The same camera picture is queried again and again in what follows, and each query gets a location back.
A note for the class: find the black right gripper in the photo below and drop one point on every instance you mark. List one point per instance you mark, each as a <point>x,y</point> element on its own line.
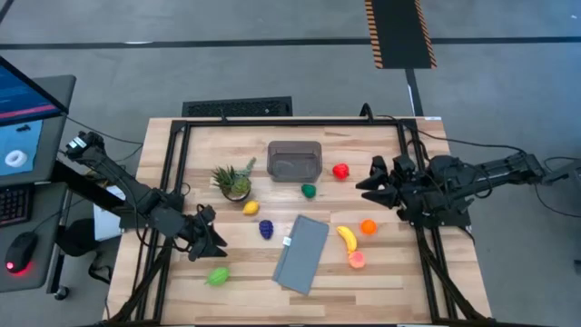
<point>415,197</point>

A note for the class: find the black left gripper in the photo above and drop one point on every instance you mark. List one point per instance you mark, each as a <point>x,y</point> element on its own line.
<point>193,230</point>

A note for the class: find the light green toy lime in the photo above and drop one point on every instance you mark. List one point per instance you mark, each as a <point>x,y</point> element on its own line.
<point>219,276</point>

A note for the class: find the orange toy orange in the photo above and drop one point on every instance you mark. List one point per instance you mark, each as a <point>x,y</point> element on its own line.
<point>368,227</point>

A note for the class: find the red toy pepper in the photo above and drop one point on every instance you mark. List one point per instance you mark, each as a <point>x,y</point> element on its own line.
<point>340,171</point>

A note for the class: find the yellow toy lemon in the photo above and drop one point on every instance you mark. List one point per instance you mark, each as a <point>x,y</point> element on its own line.
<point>250,208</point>

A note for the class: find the purple toy grapes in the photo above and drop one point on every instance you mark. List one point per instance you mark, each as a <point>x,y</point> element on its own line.
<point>266,229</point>

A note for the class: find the yellow toy banana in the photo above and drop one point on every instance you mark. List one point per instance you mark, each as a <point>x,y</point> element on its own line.
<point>348,238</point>

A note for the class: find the dark green toy pepper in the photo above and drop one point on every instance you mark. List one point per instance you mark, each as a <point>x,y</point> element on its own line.
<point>308,191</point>

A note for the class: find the pink toy peach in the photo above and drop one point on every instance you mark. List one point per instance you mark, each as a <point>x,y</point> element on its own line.
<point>357,260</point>

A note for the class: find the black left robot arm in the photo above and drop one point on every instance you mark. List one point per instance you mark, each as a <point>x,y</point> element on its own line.
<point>136,195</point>

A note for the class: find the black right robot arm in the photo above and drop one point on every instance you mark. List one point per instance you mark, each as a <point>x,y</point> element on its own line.
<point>499,170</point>

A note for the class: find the clear grey tupperware container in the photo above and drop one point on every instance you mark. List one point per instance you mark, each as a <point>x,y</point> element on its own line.
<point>295,163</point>

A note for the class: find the potted succulent plant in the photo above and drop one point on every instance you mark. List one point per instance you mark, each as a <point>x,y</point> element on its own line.
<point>236,184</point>

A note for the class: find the folded grey cloth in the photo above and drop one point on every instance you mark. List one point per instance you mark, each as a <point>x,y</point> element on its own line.
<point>300,256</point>

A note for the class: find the white box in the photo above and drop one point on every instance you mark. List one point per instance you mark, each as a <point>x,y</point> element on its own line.
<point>106,224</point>

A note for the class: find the black round stool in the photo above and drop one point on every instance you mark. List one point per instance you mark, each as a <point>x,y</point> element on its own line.
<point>77,236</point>

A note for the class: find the black desk caster wheel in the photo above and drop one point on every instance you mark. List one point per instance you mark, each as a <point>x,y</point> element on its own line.
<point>61,293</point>

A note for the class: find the grey side desk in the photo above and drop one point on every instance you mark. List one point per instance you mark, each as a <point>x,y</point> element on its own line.
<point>45,236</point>

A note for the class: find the grey tilted display panel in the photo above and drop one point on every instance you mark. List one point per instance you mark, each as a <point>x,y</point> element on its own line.
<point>54,145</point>

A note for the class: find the black stand foot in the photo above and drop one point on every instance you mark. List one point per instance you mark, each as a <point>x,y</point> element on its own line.
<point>565,173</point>

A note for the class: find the black computer mouse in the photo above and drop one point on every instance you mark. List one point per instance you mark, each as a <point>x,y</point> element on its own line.
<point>20,250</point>

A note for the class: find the black computer keyboard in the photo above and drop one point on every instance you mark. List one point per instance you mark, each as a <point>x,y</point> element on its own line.
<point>13,204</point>

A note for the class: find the black framed computer monitor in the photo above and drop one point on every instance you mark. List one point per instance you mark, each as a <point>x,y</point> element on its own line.
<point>22,97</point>

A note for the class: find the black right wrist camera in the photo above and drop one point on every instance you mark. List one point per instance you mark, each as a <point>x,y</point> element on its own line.
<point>404,167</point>

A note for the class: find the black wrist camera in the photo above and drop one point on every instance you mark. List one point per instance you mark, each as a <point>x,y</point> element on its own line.
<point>206,213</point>
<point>404,167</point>

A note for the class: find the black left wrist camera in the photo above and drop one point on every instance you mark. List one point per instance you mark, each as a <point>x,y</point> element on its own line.
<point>206,213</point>

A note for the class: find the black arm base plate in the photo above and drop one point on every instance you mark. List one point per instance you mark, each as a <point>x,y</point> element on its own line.
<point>454,221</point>
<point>131,222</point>

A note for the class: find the black aluminium table frame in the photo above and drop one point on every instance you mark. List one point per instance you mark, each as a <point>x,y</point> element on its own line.
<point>290,122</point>

